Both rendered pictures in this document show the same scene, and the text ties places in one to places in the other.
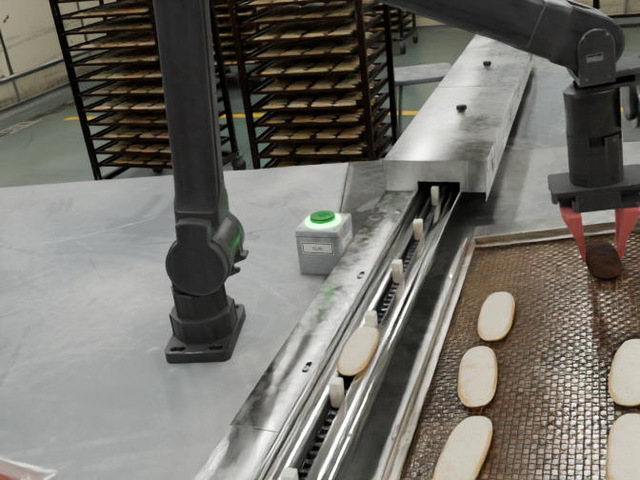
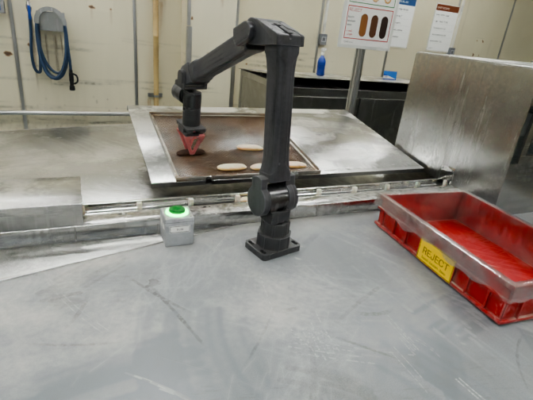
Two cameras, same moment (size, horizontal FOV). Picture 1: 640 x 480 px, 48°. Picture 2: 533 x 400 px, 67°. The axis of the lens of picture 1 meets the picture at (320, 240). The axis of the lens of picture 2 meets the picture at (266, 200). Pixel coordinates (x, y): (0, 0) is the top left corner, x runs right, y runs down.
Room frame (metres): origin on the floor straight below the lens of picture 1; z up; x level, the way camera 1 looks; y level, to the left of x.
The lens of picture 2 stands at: (1.53, 0.75, 1.34)
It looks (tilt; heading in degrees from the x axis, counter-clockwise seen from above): 23 degrees down; 222
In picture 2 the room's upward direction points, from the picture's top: 6 degrees clockwise
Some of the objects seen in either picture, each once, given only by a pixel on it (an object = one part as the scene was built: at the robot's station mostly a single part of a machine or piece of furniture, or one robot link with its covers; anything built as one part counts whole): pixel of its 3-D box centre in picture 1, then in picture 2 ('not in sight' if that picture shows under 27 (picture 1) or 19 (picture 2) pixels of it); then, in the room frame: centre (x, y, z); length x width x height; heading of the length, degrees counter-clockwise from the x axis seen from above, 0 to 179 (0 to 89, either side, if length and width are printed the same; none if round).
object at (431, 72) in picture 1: (424, 111); not in sight; (3.90, -0.66, 0.23); 0.36 x 0.36 x 0.46; 87
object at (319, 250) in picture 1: (328, 252); (176, 231); (1.01, -0.01, 0.84); 0.08 x 0.08 x 0.11; 68
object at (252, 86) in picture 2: not in sight; (347, 128); (-1.83, -1.32, 0.51); 1.93 x 1.05 x 1.02; 158
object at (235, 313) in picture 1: (202, 310); (274, 233); (0.84, 0.17, 0.86); 0.12 x 0.09 x 0.08; 171
